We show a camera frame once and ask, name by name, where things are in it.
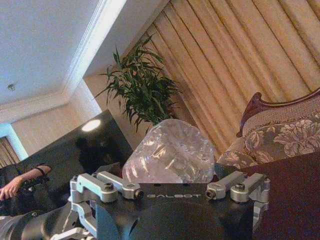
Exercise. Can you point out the floral sofa with wooden frame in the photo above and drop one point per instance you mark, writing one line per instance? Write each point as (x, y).
(280, 135)

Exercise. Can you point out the clear crumpled plastic bag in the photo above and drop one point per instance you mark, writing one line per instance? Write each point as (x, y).
(172, 152)

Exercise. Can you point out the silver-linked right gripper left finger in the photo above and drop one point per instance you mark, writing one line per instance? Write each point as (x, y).
(100, 186)

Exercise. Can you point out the small ceiling sprinkler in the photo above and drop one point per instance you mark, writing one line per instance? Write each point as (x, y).
(11, 87)

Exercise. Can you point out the beige pleated curtain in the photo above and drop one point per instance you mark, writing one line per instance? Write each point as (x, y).
(7, 152)
(225, 62)

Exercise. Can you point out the black glossy television screen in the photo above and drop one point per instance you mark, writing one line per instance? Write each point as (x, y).
(100, 150)

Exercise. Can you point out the green leafy potted plant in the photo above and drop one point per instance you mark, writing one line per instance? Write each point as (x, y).
(140, 87)

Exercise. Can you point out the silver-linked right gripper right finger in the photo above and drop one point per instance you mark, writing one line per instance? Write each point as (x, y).
(247, 187)

